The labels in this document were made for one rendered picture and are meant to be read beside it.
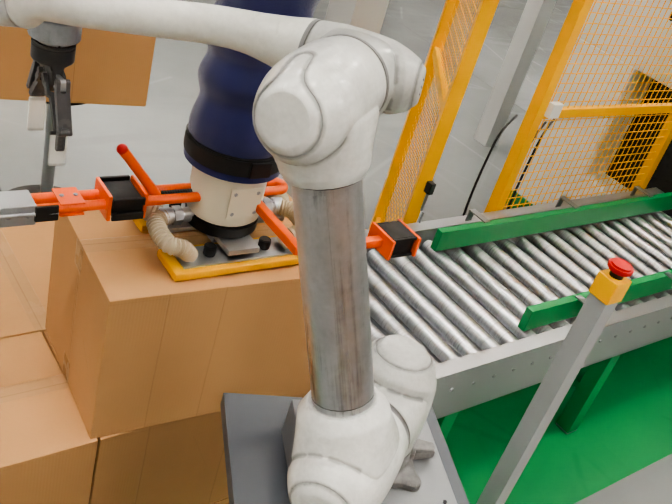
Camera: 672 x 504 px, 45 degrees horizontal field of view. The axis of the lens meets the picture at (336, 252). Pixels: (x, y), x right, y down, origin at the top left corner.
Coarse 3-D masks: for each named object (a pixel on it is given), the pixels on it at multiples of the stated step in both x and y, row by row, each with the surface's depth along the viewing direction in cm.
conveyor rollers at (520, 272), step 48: (528, 240) 327; (576, 240) 331; (624, 240) 344; (384, 288) 264; (432, 288) 272; (480, 288) 280; (528, 288) 296; (576, 288) 300; (432, 336) 249; (480, 336) 257; (528, 336) 264
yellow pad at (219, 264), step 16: (256, 240) 188; (272, 240) 190; (160, 256) 175; (176, 256) 175; (208, 256) 177; (224, 256) 179; (240, 256) 181; (256, 256) 183; (272, 256) 185; (288, 256) 187; (176, 272) 171; (192, 272) 172; (208, 272) 174; (224, 272) 177
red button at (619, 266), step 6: (612, 258) 216; (618, 258) 215; (612, 264) 212; (618, 264) 212; (624, 264) 213; (630, 264) 214; (612, 270) 212; (618, 270) 211; (624, 270) 211; (630, 270) 211; (612, 276) 214; (618, 276) 213; (624, 276) 212
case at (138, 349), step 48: (96, 240) 177; (144, 240) 181; (192, 240) 186; (96, 288) 167; (144, 288) 167; (192, 288) 172; (240, 288) 177; (288, 288) 185; (96, 336) 170; (144, 336) 171; (192, 336) 179; (240, 336) 187; (288, 336) 196; (96, 384) 174; (144, 384) 180; (192, 384) 188; (240, 384) 197; (288, 384) 207; (96, 432) 181
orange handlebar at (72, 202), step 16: (48, 192) 161; (64, 192) 162; (80, 192) 164; (96, 192) 166; (192, 192) 176; (272, 192) 187; (64, 208) 159; (80, 208) 161; (96, 208) 163; (256, 208) 179; (272, 224) 174; (288, 240) 170; (368, 240) 178
